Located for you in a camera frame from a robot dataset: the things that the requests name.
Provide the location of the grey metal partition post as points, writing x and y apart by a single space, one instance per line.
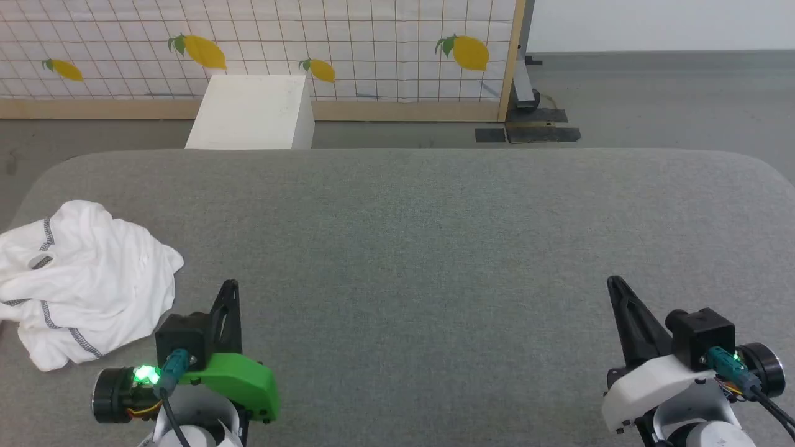
525 81

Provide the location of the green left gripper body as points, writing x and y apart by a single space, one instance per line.
236 379

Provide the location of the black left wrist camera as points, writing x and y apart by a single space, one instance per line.
183 338

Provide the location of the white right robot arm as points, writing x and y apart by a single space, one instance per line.
702 422

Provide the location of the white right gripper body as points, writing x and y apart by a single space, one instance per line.
652 385

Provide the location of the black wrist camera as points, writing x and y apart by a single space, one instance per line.
702 335
183 338

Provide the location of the lemon print partition screen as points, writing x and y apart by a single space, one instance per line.
372 37

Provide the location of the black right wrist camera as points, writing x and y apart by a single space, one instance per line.
702 335

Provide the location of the white garment with grey stitching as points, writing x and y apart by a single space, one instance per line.
93 279

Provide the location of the large black floor plate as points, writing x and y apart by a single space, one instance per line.
540 127

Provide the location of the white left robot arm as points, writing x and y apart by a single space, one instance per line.
199 428

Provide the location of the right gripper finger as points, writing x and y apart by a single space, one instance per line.
640 338

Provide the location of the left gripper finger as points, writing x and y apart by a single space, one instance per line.
235 329

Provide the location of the white box pedestal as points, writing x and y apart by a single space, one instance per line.
248 112

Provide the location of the small black floor patch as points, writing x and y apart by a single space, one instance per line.
490 135

